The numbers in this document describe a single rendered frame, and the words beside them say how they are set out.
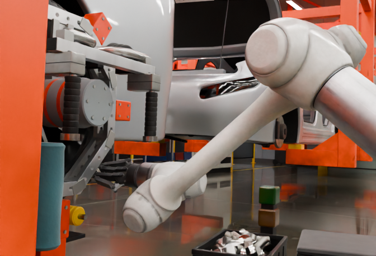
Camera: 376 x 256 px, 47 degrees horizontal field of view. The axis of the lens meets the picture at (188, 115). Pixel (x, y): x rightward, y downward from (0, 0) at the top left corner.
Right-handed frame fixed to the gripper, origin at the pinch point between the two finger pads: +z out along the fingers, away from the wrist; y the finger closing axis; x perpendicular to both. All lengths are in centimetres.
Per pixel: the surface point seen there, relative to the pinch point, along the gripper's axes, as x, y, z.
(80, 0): 41, 43, 9
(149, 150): -244, 236, 193
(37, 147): 54, -39, -44
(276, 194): 13, -12, -68
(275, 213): 10, -15, -68
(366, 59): -286, 468, -35
